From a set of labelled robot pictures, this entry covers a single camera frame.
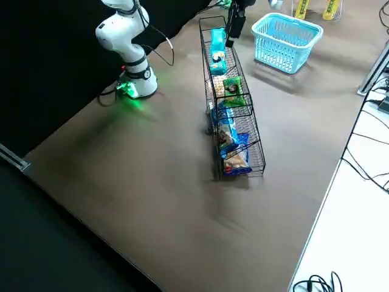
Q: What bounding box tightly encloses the clear acrylic bottle tray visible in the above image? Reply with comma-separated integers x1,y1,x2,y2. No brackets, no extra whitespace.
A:
290,0,344,23

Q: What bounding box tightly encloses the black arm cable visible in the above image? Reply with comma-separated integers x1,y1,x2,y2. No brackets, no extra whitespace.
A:
133,0,176,67

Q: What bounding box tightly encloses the long blue biscuit packet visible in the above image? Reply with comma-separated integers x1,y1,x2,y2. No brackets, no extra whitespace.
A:
212,106,241,151

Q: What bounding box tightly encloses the aluminium profile post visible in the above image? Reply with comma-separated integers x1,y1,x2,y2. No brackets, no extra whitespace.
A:
0,142,32,173

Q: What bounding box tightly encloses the black desk cable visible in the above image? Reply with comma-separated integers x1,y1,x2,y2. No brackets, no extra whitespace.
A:
292,270,344,292

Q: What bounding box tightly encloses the aluminium camera stand post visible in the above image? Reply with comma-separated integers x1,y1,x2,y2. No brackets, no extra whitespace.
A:
357,42,389,97

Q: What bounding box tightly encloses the yellow label tea bottle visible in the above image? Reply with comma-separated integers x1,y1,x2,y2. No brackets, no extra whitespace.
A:
295,0,311,18
322,0,343,21

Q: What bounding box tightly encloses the teal chips bag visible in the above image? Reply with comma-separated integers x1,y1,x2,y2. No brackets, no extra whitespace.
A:
211,28,226,52

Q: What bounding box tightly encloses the green snack bag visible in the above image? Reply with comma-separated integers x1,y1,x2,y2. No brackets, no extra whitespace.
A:
222,75,247,108

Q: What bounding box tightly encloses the black wire rack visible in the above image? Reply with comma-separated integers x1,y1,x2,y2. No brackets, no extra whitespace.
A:
199,15,267,183

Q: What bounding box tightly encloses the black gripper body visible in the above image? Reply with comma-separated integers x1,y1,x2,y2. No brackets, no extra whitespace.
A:
231,0,256,39

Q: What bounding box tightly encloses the blue cracker bag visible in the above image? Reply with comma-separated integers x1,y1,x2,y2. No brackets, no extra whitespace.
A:
222,133,253,178

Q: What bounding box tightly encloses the light blue plastic basket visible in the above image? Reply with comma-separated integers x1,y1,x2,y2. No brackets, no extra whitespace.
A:
250,12,324,75

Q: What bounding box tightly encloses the teal chips bag cartoon print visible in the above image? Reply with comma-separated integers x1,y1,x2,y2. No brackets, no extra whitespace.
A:
210,50,227,76

